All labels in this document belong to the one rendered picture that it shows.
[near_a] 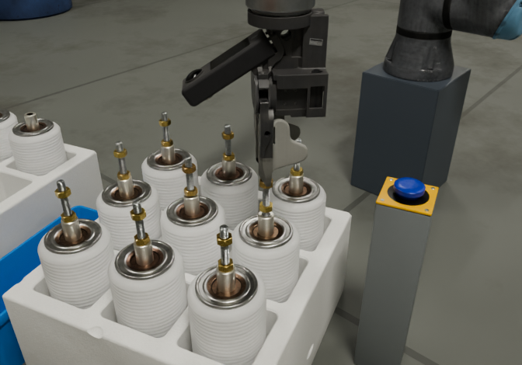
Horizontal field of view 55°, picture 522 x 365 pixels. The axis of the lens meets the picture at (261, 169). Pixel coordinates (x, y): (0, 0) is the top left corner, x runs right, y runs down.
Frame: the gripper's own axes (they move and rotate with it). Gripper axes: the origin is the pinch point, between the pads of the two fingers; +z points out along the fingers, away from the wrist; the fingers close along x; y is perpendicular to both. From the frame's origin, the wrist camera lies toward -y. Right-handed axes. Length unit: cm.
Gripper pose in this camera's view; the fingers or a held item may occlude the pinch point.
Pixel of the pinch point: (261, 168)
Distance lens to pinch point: 64.3
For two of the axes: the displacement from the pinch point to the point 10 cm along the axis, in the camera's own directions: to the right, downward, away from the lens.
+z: 0.0, 8.6, 5.0
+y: 10.0, -0.5, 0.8
